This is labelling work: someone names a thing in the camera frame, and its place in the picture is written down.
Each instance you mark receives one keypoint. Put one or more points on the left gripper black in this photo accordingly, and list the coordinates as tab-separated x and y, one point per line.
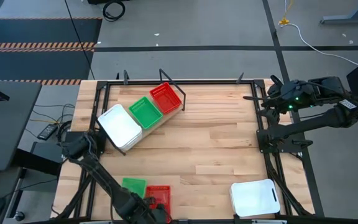
148	214

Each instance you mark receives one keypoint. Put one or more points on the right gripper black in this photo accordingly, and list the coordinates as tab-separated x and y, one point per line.
280	96

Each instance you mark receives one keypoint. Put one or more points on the red slotted plastic basket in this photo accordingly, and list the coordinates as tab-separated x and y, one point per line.
165	98
162	193

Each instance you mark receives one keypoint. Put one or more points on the green slotted plastic basket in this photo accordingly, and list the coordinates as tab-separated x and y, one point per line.
145	112
135	185

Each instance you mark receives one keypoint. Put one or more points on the white plastic basket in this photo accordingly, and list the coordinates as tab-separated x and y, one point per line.
118	126
253	198

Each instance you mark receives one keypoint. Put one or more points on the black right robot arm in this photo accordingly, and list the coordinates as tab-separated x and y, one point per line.
315	123

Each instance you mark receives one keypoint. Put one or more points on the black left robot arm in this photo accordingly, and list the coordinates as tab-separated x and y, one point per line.
104	177

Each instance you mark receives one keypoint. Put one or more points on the grey metal stand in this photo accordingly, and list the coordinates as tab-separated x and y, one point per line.
346	19

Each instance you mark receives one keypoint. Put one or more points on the black computer case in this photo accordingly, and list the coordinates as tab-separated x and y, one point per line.
47	151

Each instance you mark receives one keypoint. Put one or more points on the black caster wheel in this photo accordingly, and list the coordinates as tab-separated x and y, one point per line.
19	216

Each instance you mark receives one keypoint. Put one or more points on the grey desk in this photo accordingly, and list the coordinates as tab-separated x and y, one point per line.
5	130

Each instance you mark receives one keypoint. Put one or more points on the black mat with hazard stripes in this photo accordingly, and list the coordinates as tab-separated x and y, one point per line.
42	65

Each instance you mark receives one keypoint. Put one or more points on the black aluminium table frame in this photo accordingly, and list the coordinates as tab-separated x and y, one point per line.
210	83

